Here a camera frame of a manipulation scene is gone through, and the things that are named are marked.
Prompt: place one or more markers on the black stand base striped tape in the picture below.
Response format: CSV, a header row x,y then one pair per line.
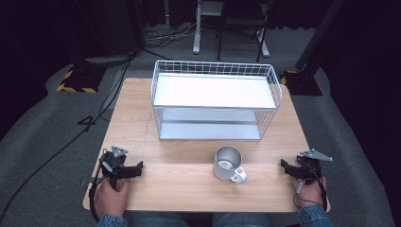
x,y
301,83
80,78

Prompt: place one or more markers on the black slanted stand post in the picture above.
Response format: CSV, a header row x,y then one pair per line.
x,y
318,34

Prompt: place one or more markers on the black folding chair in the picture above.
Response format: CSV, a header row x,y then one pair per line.
x,y
239,22

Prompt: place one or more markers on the silver metal cup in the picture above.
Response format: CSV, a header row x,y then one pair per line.
x,y
226,164

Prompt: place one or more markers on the white metal desk frame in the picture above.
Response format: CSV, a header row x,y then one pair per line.
x,y
197,38

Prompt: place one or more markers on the person's right hand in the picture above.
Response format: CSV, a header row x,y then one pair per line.
x,y
310,195

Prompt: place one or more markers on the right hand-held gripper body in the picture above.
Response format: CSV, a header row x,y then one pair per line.
x,y
310,168

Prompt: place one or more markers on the person's left hand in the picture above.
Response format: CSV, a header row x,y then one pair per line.
x,y
110,201

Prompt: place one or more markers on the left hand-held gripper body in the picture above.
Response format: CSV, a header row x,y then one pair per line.
x,y
114,164

